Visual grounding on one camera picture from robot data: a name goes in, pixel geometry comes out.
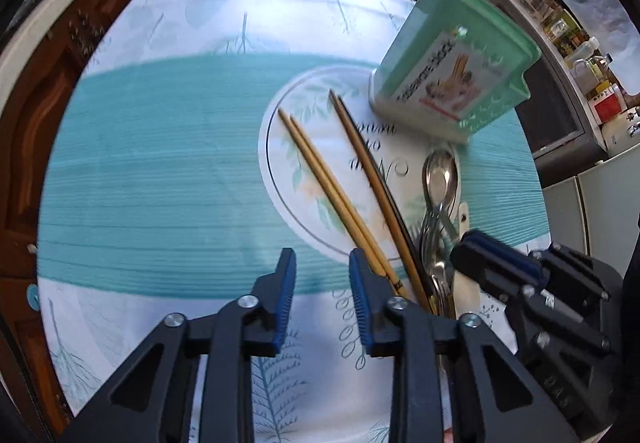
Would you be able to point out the light bamboo chopstick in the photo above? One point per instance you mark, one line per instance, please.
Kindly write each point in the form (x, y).
(312, 160)
(330, 173)

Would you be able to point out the white appliance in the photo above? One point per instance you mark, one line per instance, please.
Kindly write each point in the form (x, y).
(595, 208)

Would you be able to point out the green plastic utensil holder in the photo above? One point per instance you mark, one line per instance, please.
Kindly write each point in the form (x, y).
(450, 68)

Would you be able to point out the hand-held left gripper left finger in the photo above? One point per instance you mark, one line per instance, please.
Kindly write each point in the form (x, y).
(286, 293)

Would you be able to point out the metal fork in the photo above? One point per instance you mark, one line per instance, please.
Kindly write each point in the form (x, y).
(431, 238)

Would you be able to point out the teal cabinet hook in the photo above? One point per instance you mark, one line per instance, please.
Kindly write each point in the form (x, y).
(33, 298)

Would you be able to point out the metal spoon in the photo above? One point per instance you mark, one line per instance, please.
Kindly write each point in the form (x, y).
(440, 175)

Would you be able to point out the condiment jar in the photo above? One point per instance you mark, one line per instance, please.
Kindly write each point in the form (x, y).
(560, 28)

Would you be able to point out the black chopstick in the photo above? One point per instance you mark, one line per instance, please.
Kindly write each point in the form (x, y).
(395, 218)

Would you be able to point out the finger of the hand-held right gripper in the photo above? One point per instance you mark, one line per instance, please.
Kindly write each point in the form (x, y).
(570, 278)
(500, 258)

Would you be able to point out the white plastic bottle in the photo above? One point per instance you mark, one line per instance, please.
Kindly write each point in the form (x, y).
(582, 54)

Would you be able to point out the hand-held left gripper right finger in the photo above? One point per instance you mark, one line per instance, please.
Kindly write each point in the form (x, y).
(361, 298)

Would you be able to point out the dark brown chopstick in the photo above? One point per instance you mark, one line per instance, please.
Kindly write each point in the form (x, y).
(367, 168)

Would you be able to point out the red label jar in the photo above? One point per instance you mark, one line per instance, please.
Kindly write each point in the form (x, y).
(607, 105)

